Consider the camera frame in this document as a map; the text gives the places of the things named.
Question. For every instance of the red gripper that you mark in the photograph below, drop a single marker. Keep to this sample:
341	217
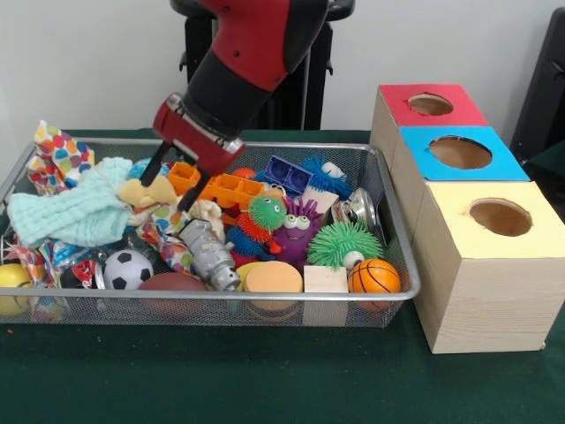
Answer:
194	141

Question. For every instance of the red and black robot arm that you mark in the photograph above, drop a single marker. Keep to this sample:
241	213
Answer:
265	40

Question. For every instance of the wooden box with three holes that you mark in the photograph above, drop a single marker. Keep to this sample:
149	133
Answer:
485	300

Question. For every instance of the yellow plush toy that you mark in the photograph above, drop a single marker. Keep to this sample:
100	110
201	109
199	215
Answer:
152	194

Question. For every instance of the orange plastic building block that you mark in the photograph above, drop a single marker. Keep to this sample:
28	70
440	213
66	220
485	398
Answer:
238	187

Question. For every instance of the silver toy robot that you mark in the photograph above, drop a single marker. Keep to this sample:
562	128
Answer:
209	256

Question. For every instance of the black and white soccer ball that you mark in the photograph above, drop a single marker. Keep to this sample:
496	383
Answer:
128	270

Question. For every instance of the mint green knitted cloth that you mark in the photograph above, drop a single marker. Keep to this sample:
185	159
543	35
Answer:
75	207

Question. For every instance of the brown toy football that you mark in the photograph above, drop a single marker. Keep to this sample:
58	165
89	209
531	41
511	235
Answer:
172	282

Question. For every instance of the orange foam disc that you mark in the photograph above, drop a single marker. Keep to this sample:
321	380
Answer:
273	277

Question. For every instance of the green spiky ball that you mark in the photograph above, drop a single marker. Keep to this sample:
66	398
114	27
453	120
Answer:
342	245

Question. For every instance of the plain wooden cube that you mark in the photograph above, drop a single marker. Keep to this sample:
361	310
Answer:
326	279

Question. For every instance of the crushed silver can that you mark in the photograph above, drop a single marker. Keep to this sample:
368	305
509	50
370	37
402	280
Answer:
364	209

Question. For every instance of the dark green tablecloth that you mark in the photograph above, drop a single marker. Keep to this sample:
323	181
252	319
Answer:
265	375

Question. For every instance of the orange toy basketball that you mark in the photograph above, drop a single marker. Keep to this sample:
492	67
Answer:
374	276

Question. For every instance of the neighbouring green table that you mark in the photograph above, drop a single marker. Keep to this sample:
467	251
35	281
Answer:
552	163

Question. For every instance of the black flat panel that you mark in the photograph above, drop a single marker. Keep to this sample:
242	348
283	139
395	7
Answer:
543	88

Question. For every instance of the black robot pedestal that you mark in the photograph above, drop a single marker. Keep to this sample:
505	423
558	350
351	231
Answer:
315	101

